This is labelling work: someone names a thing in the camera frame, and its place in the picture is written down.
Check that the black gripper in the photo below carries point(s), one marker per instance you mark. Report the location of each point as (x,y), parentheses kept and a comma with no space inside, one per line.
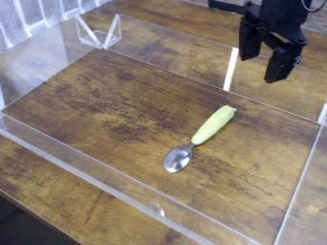
(273,17)

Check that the green handled metal spoon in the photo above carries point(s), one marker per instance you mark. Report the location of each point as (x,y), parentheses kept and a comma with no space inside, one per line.
(177,157)

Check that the clear acrylic enclosure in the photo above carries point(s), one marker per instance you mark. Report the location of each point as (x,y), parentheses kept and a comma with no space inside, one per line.
(85,133)

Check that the clear acrylic triangle bracket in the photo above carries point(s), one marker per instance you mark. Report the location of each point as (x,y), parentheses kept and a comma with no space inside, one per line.
(98,39)

